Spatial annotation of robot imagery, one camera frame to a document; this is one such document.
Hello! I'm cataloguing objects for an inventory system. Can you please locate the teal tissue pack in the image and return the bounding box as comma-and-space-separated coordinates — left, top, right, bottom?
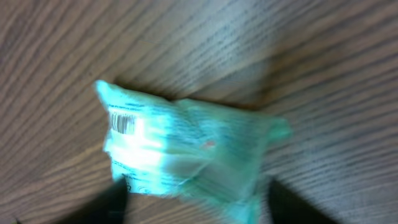
94, 80, 292, 223

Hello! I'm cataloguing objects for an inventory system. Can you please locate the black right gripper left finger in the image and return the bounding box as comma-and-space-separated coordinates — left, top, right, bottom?
56, 179, 128, 224

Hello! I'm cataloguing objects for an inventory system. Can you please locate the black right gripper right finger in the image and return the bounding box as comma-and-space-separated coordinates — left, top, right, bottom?
267, 179, 338, 224

